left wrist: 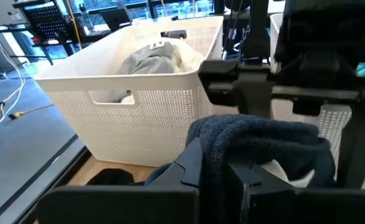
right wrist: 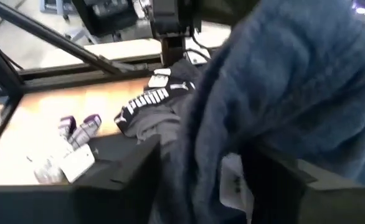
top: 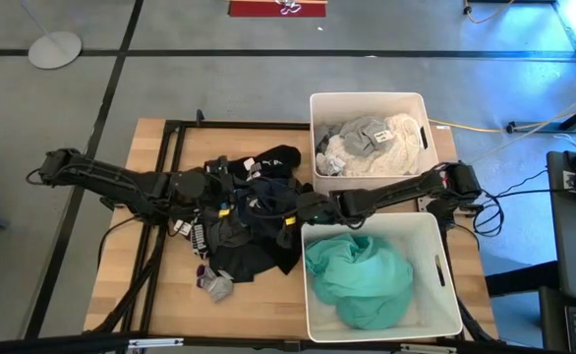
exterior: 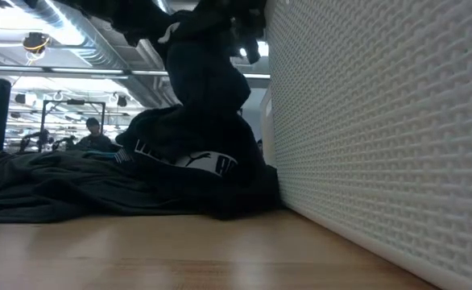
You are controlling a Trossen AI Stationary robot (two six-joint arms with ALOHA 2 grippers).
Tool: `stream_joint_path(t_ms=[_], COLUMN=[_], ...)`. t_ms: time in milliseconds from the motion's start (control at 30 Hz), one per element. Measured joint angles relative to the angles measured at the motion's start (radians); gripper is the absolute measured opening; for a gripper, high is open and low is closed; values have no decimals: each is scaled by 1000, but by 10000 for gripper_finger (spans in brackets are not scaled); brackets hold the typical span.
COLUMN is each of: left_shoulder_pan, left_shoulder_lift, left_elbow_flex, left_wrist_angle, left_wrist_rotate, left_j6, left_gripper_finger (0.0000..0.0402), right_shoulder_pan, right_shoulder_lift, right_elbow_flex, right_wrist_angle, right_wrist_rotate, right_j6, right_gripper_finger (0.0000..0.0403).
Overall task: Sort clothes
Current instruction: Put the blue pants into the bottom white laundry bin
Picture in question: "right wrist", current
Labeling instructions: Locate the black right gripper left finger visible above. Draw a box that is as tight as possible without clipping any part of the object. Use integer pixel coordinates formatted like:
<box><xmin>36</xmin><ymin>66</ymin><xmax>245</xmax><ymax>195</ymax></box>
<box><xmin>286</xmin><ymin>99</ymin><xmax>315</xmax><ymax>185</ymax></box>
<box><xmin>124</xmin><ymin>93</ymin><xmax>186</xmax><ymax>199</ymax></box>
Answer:
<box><xmin>0</xmin><ymin>134</ymin><xmax>162</xmax><ymax>224</ymax></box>

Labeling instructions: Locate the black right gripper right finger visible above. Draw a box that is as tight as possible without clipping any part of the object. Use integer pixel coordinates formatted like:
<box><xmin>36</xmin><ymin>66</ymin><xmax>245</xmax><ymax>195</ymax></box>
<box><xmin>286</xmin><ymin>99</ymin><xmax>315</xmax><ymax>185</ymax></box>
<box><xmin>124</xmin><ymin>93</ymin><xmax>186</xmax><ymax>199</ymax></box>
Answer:
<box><xmin>241</xmin><ymin>146</ymin><xmax>365</xmax><ymax>224</ymax></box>

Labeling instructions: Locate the white paper tag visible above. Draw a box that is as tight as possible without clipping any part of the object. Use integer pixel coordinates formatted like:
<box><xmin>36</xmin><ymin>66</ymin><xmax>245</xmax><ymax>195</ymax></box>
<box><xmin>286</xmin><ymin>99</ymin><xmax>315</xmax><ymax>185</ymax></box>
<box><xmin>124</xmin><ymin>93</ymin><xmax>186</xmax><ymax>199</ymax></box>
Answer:
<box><xmin>219</xmin><ymin>152</ymin><xmax>255</xmax><ymax>215</ymax></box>
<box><xmin>59</xmin><ymin>144</ymin><xmax>96</xmax><ymax>184</ymax></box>

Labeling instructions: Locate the grey purple-toed sock pair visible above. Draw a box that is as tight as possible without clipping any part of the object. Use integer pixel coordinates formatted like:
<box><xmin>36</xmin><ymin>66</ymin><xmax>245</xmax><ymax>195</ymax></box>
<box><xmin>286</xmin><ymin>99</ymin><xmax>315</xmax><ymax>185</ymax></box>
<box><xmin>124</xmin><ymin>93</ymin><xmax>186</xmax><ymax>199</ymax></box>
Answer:
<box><xmin>32</xmin><ymin>114</ymin><xmax>103</xmax><ymax>185</ymax></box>

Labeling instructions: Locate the dark blue fleece garment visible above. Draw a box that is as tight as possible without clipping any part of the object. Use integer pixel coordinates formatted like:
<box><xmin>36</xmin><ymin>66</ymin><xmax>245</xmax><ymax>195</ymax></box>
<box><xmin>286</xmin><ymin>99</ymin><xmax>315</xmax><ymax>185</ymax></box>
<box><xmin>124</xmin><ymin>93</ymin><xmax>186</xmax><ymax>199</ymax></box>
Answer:
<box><xmin>157</xmin><ymin>0</ymin><xmax>365</xmax><ymax>224</ymax></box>

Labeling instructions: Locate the grey Puma garment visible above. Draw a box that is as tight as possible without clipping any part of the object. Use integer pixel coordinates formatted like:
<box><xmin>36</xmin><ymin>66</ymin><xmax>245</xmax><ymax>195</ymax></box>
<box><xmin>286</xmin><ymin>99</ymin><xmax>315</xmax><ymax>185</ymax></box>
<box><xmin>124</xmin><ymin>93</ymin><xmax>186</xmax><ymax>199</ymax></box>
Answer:
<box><xmin>113</xmin><ymin>67</ymin><xmax>202</xmax><ymax>135</ymax></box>

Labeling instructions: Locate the black office chair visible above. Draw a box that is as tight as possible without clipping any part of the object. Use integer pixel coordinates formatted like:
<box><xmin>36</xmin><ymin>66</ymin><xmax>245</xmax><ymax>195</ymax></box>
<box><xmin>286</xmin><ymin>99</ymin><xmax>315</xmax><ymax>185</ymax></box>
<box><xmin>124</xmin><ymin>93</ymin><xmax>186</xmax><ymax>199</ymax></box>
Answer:
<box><xmin>71</xmin><ymin>0</ymin><xmax>140</xmax><ymax>38</ymax></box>

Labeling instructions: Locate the black aluminium table frame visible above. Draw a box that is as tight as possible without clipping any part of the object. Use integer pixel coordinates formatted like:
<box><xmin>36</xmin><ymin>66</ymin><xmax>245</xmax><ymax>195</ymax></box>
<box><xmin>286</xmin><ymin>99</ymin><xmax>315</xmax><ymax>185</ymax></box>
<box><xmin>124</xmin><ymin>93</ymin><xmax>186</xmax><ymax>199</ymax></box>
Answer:
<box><xmin>0</xmin><ymin>0</ymin><xmax>168</xmax><ymax>162</ymax></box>

